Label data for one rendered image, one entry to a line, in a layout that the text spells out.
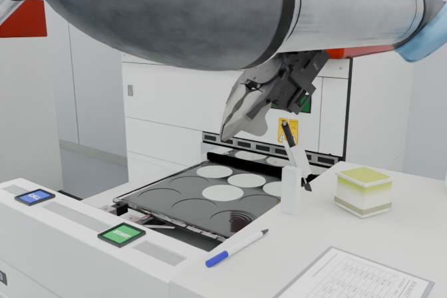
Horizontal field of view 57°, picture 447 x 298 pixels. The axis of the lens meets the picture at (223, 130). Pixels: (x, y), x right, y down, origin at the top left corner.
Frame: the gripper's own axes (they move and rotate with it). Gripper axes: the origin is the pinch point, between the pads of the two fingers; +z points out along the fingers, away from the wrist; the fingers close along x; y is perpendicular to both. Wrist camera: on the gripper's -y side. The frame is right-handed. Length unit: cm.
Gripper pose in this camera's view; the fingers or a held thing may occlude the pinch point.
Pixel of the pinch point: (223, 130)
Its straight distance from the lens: 62.2
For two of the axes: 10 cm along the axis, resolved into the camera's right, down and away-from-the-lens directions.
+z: -5.8, 8.1, -0.5
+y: 6.5, 5.1, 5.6
